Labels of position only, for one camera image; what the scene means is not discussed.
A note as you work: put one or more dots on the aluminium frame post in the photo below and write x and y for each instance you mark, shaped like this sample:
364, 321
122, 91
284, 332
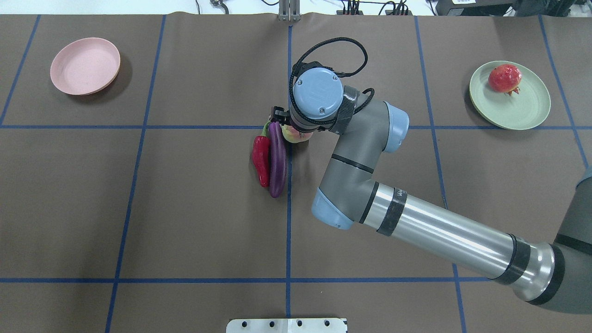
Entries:
289, 10

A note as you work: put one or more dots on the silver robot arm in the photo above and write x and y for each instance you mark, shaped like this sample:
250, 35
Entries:
554, 276

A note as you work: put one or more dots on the white camera pillar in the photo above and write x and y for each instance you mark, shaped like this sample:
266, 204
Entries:
288, 325

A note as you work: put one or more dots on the red chili pepper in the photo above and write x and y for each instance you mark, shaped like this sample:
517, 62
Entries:
260, 156

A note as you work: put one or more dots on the pink yellow peach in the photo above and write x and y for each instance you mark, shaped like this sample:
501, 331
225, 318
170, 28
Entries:
294, 136

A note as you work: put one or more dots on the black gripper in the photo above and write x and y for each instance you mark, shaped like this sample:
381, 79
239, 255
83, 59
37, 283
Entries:
278, 113

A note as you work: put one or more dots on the green plate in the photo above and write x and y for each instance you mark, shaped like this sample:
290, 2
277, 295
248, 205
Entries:
522, 111

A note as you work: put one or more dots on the pink plate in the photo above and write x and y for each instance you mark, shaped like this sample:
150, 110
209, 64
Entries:
85, 66

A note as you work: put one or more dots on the purple eggplant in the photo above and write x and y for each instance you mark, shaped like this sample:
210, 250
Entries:
278, 176

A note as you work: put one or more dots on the red pomegranate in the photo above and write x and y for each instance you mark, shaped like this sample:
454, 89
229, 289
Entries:
505, 78

